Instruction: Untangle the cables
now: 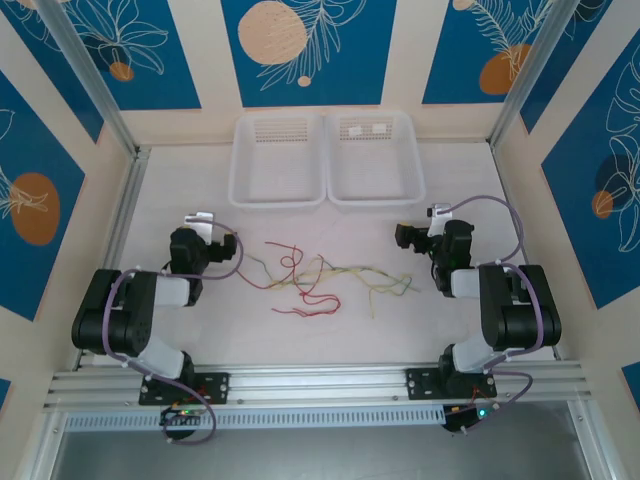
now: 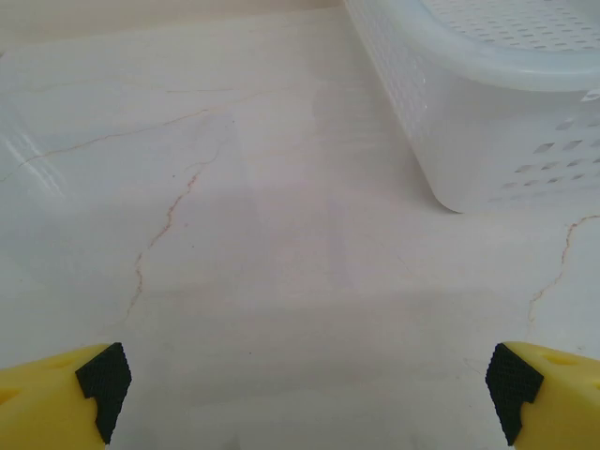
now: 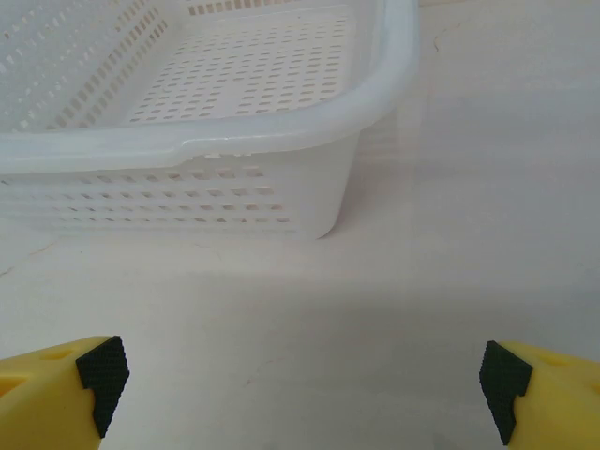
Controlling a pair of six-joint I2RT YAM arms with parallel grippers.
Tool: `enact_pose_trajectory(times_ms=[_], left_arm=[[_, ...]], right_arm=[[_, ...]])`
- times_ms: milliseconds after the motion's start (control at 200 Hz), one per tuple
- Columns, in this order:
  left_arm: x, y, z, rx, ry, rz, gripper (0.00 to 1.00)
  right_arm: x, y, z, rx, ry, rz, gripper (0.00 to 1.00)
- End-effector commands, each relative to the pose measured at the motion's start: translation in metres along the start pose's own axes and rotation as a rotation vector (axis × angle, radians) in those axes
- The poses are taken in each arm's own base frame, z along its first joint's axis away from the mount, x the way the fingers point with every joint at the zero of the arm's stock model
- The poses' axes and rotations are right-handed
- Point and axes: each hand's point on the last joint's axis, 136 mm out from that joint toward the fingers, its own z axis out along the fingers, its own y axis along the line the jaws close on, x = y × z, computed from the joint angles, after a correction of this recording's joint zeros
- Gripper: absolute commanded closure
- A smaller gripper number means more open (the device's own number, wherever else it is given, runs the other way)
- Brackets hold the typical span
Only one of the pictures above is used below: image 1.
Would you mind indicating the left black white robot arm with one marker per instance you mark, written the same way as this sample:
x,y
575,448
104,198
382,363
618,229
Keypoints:
x,y
120,310

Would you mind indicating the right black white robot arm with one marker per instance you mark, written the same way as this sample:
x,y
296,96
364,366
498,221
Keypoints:
x,y
520,310

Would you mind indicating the white plastic basket with stickers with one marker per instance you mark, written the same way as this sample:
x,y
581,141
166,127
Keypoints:
x,y
375,160

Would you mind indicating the plain white plastic basket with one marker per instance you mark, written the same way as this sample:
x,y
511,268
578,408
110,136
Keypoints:
x,y
275,165

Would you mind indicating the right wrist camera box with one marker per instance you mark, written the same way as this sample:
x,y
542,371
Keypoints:
x,y
439,215

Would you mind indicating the aluminium side rail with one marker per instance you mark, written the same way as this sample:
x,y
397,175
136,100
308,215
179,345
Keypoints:
x,y
510,200
125,210

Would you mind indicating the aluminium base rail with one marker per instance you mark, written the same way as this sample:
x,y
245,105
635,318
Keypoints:
x,y
310,380

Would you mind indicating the aluminium frame post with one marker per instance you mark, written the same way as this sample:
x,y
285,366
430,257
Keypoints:
x,y
90,75
530,75

